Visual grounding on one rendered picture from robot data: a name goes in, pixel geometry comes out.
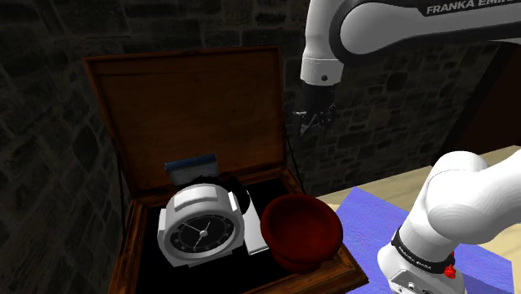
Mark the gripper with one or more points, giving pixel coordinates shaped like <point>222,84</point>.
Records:
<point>318,97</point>

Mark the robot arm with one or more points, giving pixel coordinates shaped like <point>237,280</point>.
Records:
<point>456,203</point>

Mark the black round object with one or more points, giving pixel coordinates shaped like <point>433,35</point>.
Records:
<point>242,195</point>

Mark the open brown wooden chest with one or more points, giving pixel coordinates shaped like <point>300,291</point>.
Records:
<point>195,114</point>

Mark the dark red bowl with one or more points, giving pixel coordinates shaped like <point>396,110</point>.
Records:
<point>301,228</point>

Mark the blue robot stand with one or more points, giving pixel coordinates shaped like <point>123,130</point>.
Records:
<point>366,228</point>

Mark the white flat box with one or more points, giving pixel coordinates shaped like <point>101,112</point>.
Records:
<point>254,234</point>

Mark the white alarm clock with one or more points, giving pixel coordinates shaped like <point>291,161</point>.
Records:
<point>195,207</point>

